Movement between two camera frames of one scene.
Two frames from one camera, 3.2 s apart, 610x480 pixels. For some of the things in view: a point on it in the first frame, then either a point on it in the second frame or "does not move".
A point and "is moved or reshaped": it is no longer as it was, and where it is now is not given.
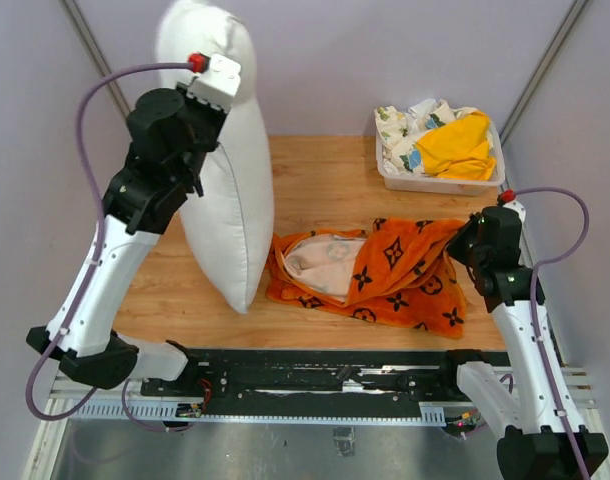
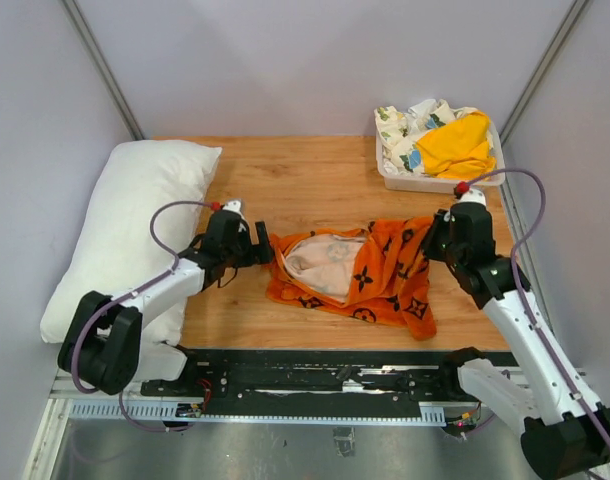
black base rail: (418, 376) does not move
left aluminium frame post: (82, 30) does not move
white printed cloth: (399, 130) does not move
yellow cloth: (459, 149) does not move
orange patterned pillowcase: (395, 270) is moved or reshaped
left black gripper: (219, 115) -> (251, 256)
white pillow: (228, 230) is moved or reshaped
